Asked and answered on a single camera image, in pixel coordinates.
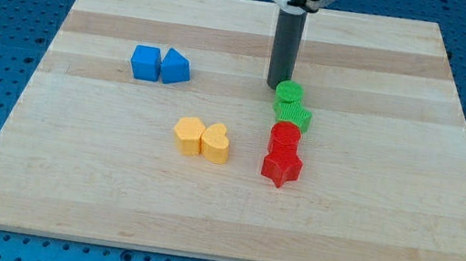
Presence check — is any blue triangle block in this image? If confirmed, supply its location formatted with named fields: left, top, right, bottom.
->
left=160, top=49, right=190, bottom=84

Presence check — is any blue cube block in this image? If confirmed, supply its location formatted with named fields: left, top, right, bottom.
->
left=130, top=45, right=161, bottom=82

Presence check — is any yellow heart block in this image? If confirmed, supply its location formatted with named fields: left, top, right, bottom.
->
left=201, top=123, right=230, bottom=165

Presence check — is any yellow hexagon block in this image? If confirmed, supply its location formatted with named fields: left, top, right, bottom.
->
left=173, top=116, right=206, bottom=157

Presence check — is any red cylinder block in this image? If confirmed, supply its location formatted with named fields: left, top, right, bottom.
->
left=267, top=121, right=302, bottom=155

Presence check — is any red star block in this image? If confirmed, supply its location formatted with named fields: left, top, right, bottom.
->
left=261, top=150, right=303, bottom=189

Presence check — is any green star block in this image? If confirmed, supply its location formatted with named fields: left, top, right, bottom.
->
left=274, top=101, right=313, bottom=133

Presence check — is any green cylinder block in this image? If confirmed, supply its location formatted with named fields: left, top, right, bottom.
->
left=275, top=81, right=304, bottom=103

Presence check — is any light wooden board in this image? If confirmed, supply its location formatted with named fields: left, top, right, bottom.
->
left=0, top=0, right=466, bottom=261

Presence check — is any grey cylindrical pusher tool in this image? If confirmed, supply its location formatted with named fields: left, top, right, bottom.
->
left=267, top=10, right=307, bottom=90

